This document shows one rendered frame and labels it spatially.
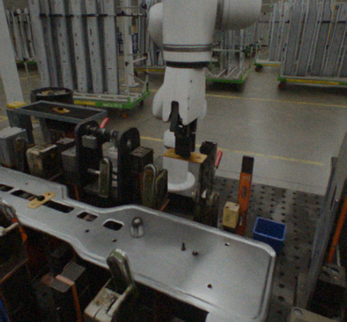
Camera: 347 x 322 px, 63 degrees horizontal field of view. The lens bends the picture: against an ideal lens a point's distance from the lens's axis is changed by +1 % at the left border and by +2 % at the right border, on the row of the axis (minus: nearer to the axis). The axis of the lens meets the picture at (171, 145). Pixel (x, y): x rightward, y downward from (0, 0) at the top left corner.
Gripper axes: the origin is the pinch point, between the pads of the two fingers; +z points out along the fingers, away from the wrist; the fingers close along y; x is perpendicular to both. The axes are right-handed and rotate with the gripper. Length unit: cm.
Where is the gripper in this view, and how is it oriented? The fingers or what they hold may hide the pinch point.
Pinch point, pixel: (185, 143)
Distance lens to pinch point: 55.7
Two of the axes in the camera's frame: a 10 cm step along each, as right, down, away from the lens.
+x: 9.0, 1.7, -4.0
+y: -4.3, 3.6, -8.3
